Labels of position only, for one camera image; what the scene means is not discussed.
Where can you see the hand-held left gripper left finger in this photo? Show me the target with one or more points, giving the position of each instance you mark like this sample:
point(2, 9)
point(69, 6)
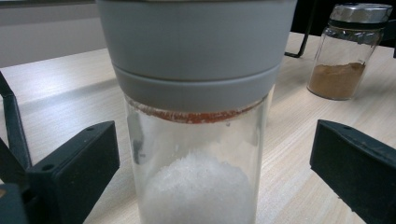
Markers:
point(77, 174)

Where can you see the glass salt jar grey lid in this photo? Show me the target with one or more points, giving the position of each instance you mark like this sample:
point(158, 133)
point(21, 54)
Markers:
point(196, 46)

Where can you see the black curtain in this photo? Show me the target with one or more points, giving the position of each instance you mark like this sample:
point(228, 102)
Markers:
point(320, 12)

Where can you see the black metal shelf riser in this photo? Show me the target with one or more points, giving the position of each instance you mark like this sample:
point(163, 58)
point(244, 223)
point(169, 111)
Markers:
point(306, 34)

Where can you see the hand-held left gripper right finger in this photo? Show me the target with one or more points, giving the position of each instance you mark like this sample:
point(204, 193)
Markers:
point(358, 174)

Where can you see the glass spice jar brown powder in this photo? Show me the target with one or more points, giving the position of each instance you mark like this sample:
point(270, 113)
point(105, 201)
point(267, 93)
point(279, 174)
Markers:
point(337, 81)

